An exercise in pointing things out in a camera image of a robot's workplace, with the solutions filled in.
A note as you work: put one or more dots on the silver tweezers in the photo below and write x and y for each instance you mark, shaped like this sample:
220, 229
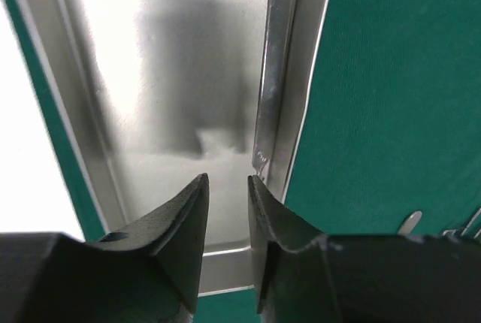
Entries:
472, 228
459, 231

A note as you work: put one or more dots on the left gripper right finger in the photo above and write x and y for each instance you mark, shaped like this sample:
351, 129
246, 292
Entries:
302, 274

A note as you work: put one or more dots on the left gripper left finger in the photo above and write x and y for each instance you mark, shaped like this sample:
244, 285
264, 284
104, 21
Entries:
147, 271

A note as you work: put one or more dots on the silver metal instrument tray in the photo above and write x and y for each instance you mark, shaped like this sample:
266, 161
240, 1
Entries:
140, 96

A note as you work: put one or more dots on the green surgical cloth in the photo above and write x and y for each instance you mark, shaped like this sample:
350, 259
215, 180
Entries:
392, 126

